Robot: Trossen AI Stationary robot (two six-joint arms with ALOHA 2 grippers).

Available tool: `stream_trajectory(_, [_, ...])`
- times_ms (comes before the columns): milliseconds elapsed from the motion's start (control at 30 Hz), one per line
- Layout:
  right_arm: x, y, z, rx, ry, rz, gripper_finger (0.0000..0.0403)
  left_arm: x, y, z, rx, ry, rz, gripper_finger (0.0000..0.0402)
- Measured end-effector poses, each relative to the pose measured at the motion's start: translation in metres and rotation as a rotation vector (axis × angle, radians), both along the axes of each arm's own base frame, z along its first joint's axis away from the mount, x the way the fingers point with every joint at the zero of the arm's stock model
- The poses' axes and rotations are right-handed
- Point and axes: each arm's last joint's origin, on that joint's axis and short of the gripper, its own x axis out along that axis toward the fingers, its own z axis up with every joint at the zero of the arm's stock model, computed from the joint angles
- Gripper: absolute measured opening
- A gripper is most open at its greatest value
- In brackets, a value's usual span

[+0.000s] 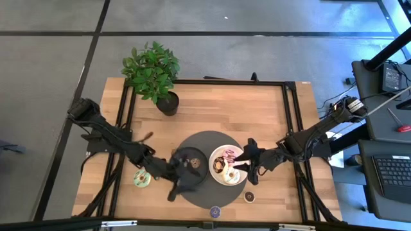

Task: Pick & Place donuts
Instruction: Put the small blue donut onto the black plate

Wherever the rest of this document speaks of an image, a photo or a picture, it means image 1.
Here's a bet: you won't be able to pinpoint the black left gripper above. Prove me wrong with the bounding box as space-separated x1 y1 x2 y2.
150 149 202 202

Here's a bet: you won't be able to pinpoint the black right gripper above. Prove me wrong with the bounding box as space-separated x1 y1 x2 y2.
233 138 285 186

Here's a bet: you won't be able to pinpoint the pink iced large donut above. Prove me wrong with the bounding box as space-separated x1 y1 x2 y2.
221 148 245 164

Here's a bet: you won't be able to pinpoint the white iced large donut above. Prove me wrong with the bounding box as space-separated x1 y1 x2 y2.
223 166 241 186

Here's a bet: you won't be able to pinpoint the brown sprinkled small donut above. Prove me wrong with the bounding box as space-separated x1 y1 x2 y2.
212 156 229 175

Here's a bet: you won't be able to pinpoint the green iced large donut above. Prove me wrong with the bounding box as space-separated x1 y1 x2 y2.
133 169 152 189

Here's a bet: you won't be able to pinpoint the black round plate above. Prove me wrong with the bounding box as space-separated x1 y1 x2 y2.
171 146 209 188

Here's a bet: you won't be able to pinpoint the white round plate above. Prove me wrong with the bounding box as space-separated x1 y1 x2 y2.
208 144 250 187

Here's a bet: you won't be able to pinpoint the round dark woven placemat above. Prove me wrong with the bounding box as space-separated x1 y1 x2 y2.
173 130 249 209

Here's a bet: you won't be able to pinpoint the black plant pot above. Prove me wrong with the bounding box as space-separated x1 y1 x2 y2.
155 91 180 117

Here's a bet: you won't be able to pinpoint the white paper sheet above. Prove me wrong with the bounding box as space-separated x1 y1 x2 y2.
326 131 345 168

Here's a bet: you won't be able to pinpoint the black tape roll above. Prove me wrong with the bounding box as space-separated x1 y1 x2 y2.
348 153 363 167

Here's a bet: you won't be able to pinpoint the green leafy artificial plant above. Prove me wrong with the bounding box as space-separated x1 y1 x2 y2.
121 40 180 105

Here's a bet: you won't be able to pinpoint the grey side desk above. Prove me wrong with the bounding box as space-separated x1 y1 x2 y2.
351 59 411 144

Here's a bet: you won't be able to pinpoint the black overhead gantry beam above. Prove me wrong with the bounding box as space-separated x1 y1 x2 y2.
0 216 411 231

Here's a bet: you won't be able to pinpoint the black keyboard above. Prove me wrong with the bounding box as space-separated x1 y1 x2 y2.
358 139 411 223

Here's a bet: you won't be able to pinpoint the thin white rod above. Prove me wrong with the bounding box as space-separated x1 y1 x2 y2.
365 85 411 117

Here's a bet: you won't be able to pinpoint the grey chair base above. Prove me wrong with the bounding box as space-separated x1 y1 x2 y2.
0 139 26 155

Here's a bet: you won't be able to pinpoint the black diagonal pole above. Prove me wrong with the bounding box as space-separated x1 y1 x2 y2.
365 27 411 72

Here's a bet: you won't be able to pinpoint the silver beam bracket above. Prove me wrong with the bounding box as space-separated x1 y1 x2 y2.
101 219 138 228
278 223 316 231

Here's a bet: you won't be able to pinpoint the black aluminium table frame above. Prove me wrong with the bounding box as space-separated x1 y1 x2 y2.
73 79 346 225

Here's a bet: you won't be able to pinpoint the black floor cables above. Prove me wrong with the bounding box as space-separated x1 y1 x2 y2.
317 81 358 120

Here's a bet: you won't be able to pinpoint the red-handled screwdriver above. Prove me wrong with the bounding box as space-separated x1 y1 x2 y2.
387 107 411 133

